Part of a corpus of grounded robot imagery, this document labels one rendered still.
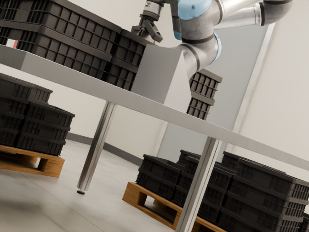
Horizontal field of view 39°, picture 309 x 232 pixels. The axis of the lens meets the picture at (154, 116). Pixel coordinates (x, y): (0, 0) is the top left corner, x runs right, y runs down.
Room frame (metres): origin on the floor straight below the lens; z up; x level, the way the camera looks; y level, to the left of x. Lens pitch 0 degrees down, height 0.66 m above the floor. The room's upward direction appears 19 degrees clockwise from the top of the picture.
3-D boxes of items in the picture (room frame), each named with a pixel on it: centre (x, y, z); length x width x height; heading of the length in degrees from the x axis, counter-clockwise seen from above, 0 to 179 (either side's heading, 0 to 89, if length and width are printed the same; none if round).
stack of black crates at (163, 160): (3.28, -0.26, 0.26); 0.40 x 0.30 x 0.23; 46
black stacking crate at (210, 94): (2.04, 0.00, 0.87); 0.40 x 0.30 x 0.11; 41
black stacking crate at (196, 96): (2.04, 0.00, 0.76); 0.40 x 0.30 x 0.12; 41
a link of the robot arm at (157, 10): (1.79, 0.15, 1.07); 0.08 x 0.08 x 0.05
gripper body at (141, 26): (1.80, 0.15, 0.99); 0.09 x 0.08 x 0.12; 41
